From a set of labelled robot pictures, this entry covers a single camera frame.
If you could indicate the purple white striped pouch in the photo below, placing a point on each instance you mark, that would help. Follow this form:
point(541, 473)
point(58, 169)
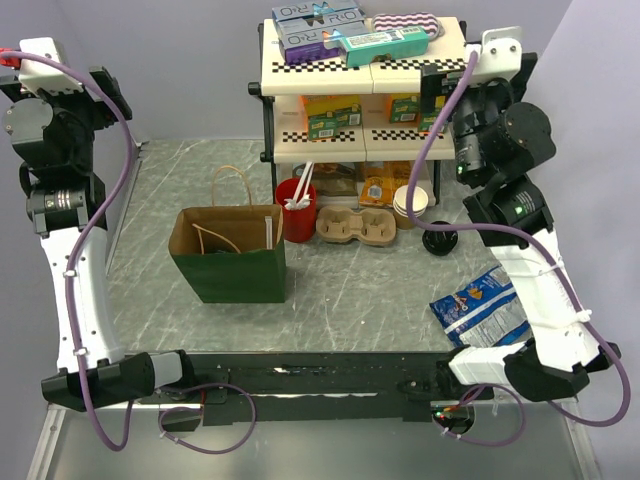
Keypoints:
point(428, 21)

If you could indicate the spare brown cup carriers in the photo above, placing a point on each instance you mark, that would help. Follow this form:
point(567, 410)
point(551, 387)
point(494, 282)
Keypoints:
point(370, 226)

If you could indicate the green yellow box right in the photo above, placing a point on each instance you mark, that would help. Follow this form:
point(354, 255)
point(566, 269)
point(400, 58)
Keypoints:
point(403, 108)

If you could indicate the white wrapped straws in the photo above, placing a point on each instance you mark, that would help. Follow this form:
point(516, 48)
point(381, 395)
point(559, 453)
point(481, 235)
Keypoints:
point(301, 197)

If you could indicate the stacked paper cups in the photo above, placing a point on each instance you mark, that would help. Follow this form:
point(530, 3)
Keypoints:
point(402, 207)

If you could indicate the red plastic cup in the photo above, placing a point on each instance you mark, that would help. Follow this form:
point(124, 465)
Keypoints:
point(298, 225)

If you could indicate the green yellow box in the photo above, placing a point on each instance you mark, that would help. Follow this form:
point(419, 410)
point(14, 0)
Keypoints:
point(327, 114)
point(403, 108)

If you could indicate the blue grey toothpaste box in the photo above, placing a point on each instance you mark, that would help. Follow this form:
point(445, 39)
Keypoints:
point(311, 15)

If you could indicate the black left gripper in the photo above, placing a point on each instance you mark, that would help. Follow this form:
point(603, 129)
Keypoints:
point(100, 111)

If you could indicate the purple toothpaste box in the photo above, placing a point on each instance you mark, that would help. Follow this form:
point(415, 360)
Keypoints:
point(300, 43)

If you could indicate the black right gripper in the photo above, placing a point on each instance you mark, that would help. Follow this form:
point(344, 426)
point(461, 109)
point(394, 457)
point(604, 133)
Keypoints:
point(505, 94)

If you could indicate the blue chips bag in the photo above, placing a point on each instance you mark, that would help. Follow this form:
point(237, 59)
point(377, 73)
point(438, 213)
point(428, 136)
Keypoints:
point(485, 313)

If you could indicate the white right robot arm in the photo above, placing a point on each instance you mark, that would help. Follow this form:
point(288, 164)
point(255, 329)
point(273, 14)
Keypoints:
point(497, 141)

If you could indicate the orange snack bag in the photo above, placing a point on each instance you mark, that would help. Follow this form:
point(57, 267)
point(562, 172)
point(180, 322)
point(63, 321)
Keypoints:
point(381, 181)

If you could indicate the spare black cup lid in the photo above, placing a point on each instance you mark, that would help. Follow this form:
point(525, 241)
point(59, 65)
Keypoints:
point(440, 243)

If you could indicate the teal toothpaste box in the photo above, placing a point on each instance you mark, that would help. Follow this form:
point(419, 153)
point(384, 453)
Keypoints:
point(378, 46)

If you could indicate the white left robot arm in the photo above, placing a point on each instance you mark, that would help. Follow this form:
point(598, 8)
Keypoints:
point(52, 124)

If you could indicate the green yellow box left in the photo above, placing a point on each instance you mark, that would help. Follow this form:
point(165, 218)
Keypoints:
point(327, 114)

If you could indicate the cream black shelf rack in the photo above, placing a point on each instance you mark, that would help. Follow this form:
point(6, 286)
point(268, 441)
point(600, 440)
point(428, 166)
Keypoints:
point(281, 88)

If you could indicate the green paper bag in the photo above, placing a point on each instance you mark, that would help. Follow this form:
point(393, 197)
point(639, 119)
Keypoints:
point(221, 251)

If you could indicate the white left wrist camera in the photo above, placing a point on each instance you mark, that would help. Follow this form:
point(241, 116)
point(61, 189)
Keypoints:
point(34, 76)

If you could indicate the brown snack bag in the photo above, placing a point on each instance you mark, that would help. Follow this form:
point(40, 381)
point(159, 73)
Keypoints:
point(334, 179)

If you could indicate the single white straw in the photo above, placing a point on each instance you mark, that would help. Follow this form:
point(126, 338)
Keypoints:
point(269, 242)

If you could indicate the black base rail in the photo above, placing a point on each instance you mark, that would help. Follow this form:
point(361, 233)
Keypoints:
point(309, 386)

